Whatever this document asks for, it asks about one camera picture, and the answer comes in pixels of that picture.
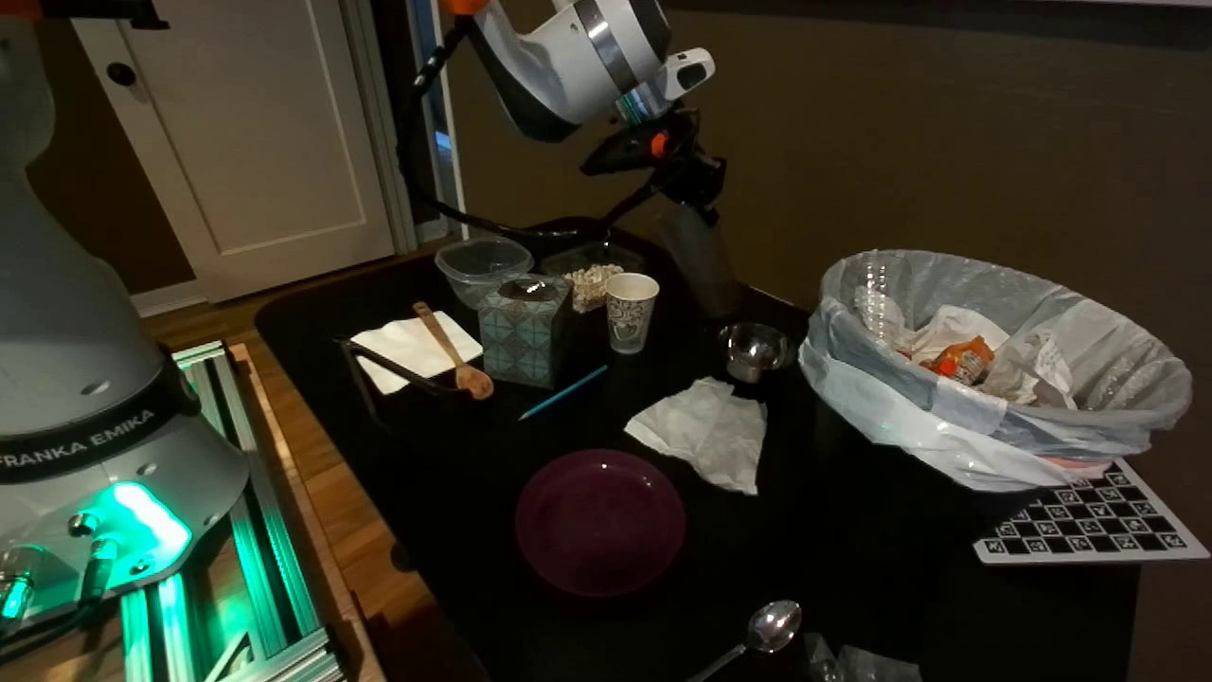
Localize orange snack wrapper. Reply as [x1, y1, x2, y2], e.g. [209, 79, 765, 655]
[923, 336, 998, 387]

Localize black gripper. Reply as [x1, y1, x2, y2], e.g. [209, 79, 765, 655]
[651, 114, 729, 224]

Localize white panel door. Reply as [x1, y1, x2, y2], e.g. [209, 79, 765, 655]
[68, 0, 420, 307]

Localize clear container with nuts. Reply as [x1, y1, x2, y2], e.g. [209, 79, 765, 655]
[543, 243, 649, 317]

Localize empty clear plastic container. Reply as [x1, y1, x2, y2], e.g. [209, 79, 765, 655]
[431, 234, 538, 316]

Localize white paper napkin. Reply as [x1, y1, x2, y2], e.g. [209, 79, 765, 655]
[344, 307, 488, 397]

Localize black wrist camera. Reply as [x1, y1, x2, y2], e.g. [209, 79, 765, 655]
[579, 114, 668, 179]

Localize crumpled white tissue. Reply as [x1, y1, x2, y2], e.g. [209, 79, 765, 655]
[620, 374, 771, 501]

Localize metal spoon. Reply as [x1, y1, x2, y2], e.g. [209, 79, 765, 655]
[685, 594, 806, 682]

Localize small metal bowl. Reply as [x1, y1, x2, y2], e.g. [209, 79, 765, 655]
[714, 317, 796, 387]

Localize wooden spoon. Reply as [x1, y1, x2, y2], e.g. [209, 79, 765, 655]
[414, 301, 501, 407]

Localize trash bin with white liner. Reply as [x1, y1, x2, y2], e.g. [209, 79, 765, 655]
[796, 247, 1198, 497]

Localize black white checkerboard card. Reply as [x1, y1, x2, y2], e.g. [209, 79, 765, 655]
[969, 460, 1212, 568]

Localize purple plate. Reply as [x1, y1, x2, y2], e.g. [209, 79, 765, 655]
[512, 448, 690, 603]

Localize white paper cup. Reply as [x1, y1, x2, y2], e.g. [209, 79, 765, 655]
[601, 269, 663, 360]

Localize blue straw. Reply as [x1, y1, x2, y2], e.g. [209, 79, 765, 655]
[516, 360, 613, 426]

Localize black tongs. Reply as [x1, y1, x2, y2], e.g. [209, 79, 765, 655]
[344, 336, 431, 391]

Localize crumpled white paper trash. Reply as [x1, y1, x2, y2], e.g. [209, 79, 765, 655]
[894, 302, 1074, 410]

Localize green lit aluminium frame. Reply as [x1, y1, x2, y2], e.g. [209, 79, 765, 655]
[111, 336, 344, 682]

